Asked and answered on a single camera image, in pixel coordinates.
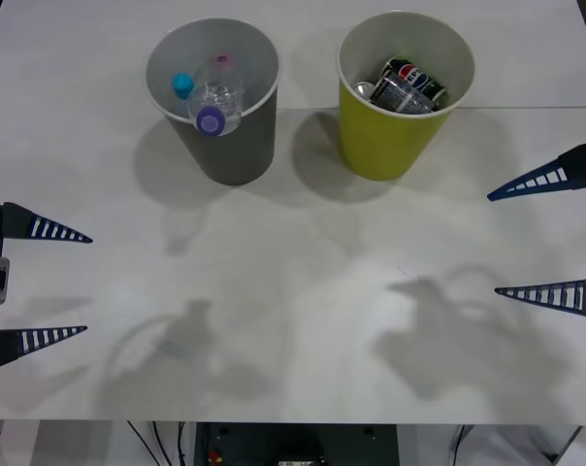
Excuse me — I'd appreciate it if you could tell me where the black can with white print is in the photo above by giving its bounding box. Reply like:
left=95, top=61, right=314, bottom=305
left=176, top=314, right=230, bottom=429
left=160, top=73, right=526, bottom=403
left=354, top=70, right=439, bottom=116

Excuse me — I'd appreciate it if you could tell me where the black can with round logo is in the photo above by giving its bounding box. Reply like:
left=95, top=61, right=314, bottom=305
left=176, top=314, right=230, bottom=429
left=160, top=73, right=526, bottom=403
left=382, top=55, right=449, bottom=101

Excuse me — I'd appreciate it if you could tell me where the yellow-green plastic bin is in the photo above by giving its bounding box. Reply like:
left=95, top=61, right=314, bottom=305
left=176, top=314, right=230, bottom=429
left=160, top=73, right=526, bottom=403
left=336, top=11, right=476, bottom=183

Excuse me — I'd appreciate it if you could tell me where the clear bottle with pink cap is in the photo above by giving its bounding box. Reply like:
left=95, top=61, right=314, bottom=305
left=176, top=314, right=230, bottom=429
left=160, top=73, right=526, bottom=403
left=210, top=50, right=241, bottom=74

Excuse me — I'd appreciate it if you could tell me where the clear bottle with blue cap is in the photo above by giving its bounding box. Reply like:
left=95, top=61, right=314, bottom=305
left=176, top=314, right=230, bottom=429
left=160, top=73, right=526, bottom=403
left=170, top=72, right=197, bottom=101

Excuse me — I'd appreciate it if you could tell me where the grey plastic bin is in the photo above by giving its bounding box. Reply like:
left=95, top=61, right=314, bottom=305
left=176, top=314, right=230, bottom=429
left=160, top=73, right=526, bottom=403
left=144, top=17, right=280, bottom=186

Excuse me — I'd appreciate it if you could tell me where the clear bottle with purple cap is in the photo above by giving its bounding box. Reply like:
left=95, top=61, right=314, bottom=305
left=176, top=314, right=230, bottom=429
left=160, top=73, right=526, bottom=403
left=186, top=80, right=248, bottom=138

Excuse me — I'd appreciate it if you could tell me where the black robot torso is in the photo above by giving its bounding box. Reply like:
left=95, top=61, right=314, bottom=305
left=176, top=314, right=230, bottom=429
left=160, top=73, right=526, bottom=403
left=194, top=421, right=402, bottom=466

